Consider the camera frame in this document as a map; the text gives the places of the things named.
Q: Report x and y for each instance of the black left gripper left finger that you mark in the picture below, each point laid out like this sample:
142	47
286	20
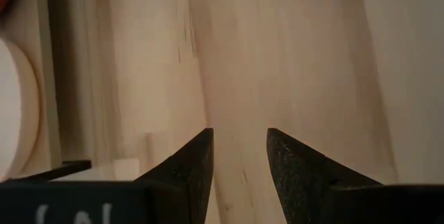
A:
187	182

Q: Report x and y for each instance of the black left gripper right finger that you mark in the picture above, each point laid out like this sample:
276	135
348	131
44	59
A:
298	182

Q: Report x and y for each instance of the peach plate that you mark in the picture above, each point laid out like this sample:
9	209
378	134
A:
14	113

